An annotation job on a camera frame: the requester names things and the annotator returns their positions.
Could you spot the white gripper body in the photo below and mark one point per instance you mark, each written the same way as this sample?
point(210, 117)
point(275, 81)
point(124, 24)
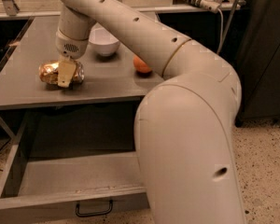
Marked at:
point(70, 48)

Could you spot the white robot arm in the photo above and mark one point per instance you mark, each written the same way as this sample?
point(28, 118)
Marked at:
point(182, 128)

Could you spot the orange fruit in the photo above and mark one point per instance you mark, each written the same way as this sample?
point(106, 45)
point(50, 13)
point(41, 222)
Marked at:
point(140, 66)

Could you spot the black drawer handle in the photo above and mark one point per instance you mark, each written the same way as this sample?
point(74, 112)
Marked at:
point(93, 208)

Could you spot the open grey top drawer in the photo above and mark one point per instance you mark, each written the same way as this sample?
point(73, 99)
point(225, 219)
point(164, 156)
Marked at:
point(61, 157)

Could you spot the white ceramic bowl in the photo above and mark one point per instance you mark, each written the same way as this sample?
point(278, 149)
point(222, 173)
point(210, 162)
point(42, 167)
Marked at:
point(102, 42)

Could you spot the crushed orange gold can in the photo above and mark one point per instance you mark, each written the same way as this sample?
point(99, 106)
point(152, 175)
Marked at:
point(48, 72)

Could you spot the grey cabinet counter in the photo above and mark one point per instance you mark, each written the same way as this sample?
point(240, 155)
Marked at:
point(36, 76)

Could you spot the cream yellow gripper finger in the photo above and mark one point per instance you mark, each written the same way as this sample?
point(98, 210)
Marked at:
point(66, 70)

